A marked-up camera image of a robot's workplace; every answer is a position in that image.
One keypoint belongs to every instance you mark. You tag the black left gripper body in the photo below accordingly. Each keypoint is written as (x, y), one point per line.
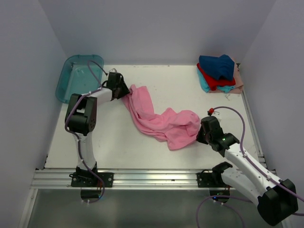
(118, 86)

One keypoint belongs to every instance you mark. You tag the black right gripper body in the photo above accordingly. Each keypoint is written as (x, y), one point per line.
(203, 137)

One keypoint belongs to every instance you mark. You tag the pink t-shirt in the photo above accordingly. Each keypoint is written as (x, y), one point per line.
(178, 130)

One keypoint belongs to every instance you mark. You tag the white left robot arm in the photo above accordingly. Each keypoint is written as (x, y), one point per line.
(81, 118)

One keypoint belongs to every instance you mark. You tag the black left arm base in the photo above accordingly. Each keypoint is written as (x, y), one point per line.
(84, 178)

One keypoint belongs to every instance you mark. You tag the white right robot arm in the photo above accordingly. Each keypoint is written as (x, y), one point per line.
(274, 198)

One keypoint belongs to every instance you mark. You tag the teal plastic bin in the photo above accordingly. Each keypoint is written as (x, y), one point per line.
(79, 75)

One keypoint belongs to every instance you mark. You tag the red folded t-shirt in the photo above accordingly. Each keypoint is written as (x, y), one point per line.
(213, 83)

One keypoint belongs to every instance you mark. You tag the light blue folded t-shirt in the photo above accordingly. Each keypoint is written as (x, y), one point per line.
(205, 87)

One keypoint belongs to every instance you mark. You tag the beige folded t-shirt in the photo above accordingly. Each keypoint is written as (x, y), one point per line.
(238, 89)

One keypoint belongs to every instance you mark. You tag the dark blue folded t-shirt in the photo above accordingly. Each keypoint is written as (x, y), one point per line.
(221, 67)

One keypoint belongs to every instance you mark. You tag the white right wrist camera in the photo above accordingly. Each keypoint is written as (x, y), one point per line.
(213, 112)

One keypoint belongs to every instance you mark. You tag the aluminium mounting rail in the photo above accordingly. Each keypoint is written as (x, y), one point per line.
(123, 179)

